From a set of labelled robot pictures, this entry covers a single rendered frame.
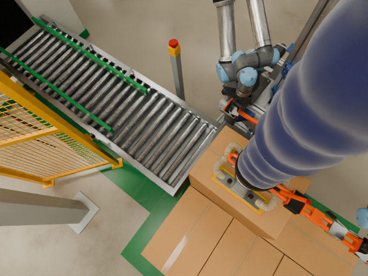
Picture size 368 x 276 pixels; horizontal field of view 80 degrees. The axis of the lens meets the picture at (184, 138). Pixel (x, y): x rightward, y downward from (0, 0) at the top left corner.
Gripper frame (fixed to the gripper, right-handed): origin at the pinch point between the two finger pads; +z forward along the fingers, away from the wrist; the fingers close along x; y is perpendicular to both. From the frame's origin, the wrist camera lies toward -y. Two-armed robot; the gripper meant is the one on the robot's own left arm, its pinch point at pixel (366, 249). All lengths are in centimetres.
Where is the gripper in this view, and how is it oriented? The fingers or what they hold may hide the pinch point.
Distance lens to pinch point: 142.0
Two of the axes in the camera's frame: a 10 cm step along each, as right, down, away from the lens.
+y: -7.8, -5.6, 2.7
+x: -6.2, 7.5, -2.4
